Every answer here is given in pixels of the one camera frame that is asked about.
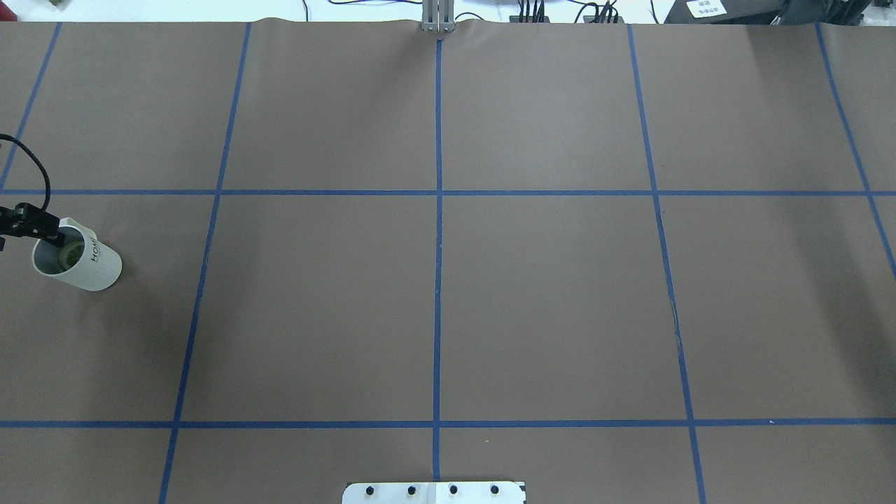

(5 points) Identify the green lemon slice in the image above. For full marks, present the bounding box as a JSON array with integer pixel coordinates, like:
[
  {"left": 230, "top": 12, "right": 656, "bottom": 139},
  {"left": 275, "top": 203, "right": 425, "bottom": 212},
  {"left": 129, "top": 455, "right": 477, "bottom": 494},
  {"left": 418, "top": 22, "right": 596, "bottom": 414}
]
[{"left": 57, "top": 241, "right": 85, "bottom": 272}]

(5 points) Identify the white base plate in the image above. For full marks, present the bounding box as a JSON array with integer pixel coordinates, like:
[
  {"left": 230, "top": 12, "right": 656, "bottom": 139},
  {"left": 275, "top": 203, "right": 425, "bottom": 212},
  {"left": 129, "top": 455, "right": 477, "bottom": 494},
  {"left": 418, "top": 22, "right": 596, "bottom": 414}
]
[{"left": 342, "top": 481, "right": 527, "bottom": 503}]

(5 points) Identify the white ribbed mug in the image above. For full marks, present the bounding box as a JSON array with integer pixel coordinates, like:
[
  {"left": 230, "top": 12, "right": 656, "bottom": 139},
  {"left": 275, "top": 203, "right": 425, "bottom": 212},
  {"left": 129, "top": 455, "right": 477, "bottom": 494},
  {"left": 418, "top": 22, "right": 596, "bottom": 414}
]
[{"left": 31, "top": 217, "right": 124, "bottom": 291}]

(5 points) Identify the black box with label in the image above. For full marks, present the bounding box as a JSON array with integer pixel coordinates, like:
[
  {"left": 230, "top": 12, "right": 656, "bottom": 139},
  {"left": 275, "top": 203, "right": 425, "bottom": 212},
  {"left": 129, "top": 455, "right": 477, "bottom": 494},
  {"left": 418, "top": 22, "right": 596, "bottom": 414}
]
[{"left": 662, "top": 1, "right": 874, "bottom": 26}]

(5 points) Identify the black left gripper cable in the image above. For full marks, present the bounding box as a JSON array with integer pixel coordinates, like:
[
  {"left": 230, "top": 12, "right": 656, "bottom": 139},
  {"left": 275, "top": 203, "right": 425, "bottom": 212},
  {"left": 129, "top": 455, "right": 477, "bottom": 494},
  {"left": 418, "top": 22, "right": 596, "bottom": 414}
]
[{"left": 0, "top": 134, "right": 53, "bottom": 211}]

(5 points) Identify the aluminium frame post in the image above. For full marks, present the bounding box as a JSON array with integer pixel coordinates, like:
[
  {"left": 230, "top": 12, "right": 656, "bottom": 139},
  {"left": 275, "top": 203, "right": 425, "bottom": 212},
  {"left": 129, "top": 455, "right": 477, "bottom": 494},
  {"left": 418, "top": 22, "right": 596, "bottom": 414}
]
[{"left": 420, "top": 0, "right": 456, "bottom": 34}]

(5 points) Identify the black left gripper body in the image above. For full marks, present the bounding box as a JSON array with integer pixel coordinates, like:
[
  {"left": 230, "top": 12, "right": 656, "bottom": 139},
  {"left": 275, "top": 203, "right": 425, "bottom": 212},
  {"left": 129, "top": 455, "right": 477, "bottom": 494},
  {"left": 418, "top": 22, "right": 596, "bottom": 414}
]
[{"left": 0, "top": 207, "right": 20, "bottom": 251}]

